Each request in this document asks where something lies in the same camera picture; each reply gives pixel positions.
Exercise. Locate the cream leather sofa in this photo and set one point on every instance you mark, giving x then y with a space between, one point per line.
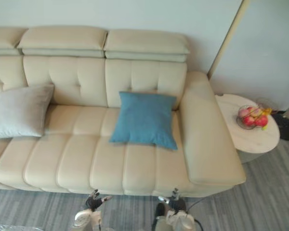
91 149

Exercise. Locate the yellow banana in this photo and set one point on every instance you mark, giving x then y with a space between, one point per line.
266 111

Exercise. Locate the black floor lamp base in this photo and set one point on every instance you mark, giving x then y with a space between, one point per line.
286 127

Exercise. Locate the pink peach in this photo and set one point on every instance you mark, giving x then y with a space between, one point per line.
245 111

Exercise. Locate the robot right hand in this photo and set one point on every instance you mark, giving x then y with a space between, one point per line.
174 202

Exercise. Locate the red apple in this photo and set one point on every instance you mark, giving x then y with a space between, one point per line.
248 120
261 120

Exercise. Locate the blue square cushion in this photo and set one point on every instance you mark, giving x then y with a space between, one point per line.
144 120

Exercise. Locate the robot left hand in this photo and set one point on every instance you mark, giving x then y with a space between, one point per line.
94 202

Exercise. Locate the grey square cushion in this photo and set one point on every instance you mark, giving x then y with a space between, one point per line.
17 113

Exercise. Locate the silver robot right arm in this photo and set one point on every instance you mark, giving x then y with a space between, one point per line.
180 220

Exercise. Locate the white marble side table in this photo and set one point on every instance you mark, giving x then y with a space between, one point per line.
245 130

